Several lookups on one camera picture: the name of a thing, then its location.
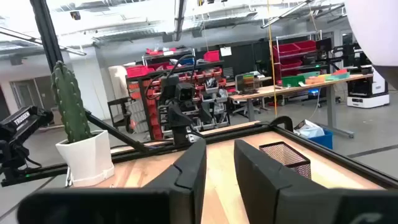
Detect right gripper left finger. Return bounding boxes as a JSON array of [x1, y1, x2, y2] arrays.
[[142, 138, 208, 224]]

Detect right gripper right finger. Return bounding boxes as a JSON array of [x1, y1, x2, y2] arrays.
[[233, 139, 329, 224]]

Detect black mesh desk organizer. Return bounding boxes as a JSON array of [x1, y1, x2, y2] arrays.
[[259, 141, 312, 180]]

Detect black rack with red bins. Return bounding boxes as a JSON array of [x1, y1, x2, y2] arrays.
[[125, 46, 231, 141]]

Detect black utility cart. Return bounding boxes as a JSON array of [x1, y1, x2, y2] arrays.
[[107, 96, 134, 130]]

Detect blue plastic bin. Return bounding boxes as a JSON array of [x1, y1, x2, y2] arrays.
[[307, 129, 335, 151]]

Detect long wooden workbench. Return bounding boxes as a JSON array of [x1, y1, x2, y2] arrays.
[[228, 73, 374, 139]]

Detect white plant pot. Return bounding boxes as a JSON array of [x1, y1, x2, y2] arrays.
[[55, 129, 116, 188]]

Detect green plastic bin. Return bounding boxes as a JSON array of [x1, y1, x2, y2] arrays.
[[281, 75, 306, 88]]

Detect green artificial cactus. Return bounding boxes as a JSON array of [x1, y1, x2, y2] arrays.
[[50, 60, 93, 144]]

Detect grey shelf with red bins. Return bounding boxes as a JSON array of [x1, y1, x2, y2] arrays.
[[272, 30, 331, 85]]

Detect white machine base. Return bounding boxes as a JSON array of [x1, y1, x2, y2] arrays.
[[346, 67, 391, 110]]

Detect white black globe table lamp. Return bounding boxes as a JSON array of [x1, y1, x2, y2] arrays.
[[343, 0, 398, 91]]

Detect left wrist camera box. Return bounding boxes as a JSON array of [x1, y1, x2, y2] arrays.
[[174, 82, 197, 102]]

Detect silver arm base bracket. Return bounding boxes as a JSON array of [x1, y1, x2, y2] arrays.
[[186, 131, 203, 144]]

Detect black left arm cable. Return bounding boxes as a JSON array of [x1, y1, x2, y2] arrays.
[[144, 54, 197, 101]]

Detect black curved corner bracket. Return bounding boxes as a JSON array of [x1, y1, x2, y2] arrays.
[[268, 115, 295, 132]]

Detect black aluminium table frame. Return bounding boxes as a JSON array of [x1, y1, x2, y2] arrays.
[[0, 0, 398, 190]]

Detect yellow hanging cord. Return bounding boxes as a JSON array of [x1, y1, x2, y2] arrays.
[[266, 0, 279, 119]]

